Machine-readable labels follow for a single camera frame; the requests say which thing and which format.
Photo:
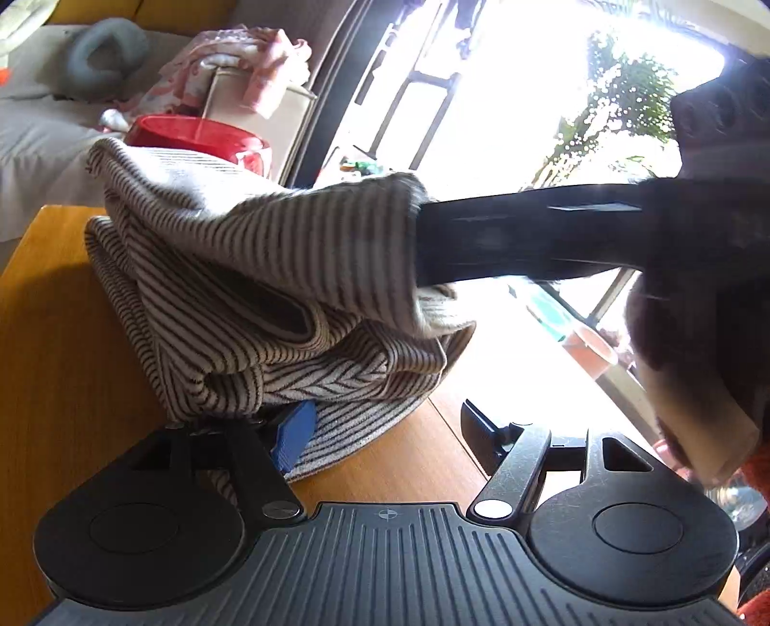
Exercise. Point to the large green tree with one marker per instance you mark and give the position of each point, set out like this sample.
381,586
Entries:
625,102

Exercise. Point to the person's right forearm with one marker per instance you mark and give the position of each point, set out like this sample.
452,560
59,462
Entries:
710,433

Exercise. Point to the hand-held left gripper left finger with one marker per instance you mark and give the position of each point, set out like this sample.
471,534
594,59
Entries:
295,436

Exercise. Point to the pale pink flower pot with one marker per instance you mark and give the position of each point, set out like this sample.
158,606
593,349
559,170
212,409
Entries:
592,352

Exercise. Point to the yellow sofa cushion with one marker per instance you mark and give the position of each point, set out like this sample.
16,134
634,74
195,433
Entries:
186,7
90,9

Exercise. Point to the red plastic basin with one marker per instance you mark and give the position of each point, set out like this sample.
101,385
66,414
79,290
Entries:
192,135

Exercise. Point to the black white striped garment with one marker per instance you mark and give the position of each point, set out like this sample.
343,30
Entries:
240,259

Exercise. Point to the white goose plush toy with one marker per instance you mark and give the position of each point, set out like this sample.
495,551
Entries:
18,18

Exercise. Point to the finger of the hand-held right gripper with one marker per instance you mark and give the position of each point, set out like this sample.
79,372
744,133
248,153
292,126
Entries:
517,235

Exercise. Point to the pink patterned garment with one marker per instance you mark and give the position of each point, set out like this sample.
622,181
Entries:
264,66

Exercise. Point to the grey covered sofa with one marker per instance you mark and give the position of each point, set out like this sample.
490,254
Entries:
36,156

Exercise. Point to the grey neck pillow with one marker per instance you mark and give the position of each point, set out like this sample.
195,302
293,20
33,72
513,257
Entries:
105,57

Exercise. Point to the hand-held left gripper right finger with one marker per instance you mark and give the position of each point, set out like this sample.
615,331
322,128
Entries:
481,436

